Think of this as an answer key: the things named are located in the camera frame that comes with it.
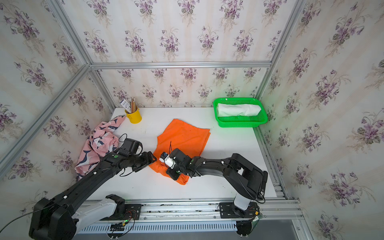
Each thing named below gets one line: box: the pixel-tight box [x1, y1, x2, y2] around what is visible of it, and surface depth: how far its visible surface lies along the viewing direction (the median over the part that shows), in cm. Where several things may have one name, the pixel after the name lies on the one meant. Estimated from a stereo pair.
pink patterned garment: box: [74, 115, 126, 181], surface depth 92 cm
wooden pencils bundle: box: [129, 96, 138, 114], surface depth 106 cm
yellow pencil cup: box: [125, 106, 142, 124], surface depth 107 cm
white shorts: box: [216, 103, 262, 118], surface depth 113 cm
